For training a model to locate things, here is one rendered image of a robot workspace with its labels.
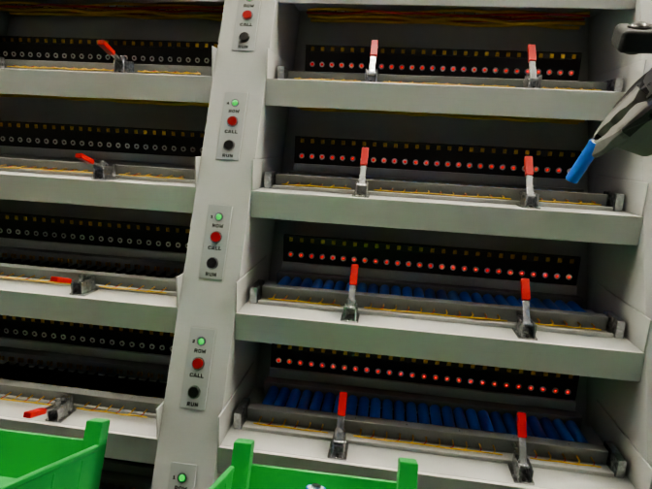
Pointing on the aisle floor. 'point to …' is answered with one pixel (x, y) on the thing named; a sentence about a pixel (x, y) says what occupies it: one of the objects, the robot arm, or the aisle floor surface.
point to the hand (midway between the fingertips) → (596, 143)
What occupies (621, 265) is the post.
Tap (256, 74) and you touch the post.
